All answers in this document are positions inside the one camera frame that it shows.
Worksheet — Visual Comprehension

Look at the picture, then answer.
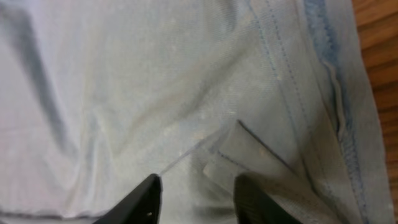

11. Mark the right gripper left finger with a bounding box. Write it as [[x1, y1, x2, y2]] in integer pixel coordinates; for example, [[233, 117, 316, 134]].
[[94, 174, 162, 224]]

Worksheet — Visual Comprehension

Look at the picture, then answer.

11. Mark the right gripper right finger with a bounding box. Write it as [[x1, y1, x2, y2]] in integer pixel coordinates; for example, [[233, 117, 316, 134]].
[[233, 174, 301, 224]]

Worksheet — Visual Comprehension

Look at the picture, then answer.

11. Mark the light blue printed t-shirt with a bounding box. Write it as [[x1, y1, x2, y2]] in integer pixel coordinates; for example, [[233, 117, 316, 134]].
[[1, 0, 395, 223]]

